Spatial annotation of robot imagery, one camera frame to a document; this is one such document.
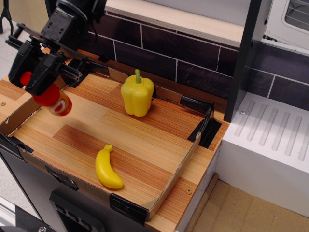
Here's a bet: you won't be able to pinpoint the yellow toy bell pepper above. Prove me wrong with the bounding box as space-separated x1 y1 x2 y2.
121 69 155 117

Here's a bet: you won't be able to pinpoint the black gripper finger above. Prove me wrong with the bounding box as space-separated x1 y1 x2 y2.
8 41 40 88
25 53 63 96

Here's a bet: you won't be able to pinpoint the black metal stand legs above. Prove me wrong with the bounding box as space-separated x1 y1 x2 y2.
0 0 14 36

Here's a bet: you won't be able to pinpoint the white appliance with rack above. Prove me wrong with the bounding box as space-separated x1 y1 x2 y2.
265 0 309 50

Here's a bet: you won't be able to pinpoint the black control panel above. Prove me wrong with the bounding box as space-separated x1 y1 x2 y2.
49 192 107 232

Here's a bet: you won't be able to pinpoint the cardboard fence with black tape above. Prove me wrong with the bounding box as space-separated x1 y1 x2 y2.
0 69 226 230

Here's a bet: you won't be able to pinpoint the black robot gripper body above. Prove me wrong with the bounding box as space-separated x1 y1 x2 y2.
5 0 107 82

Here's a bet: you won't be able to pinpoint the yellow toy banana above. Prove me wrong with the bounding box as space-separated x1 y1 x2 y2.
95 145 124 189

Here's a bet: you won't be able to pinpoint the red hot sauce bottle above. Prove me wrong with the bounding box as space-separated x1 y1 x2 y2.
31 84 72 116

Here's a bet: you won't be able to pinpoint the white ribbed sink drainboard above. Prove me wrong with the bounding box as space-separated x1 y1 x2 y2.
216 93 309 216

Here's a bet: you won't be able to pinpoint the black vertical post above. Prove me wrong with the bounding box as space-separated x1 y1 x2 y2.
224 0 273 122

